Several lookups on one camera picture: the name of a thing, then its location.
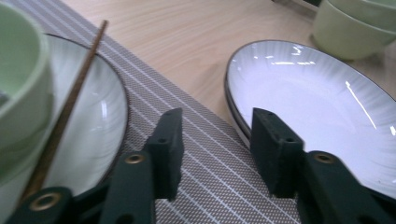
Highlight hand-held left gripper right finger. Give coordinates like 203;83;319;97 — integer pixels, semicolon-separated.
250;107;304;199

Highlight brown wooden chopstick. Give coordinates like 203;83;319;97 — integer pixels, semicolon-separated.
18;19;109;206

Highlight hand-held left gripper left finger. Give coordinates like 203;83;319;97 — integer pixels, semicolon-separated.
146;107;185;202

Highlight striped woven placemat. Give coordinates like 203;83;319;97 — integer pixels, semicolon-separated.
6;0;302;224

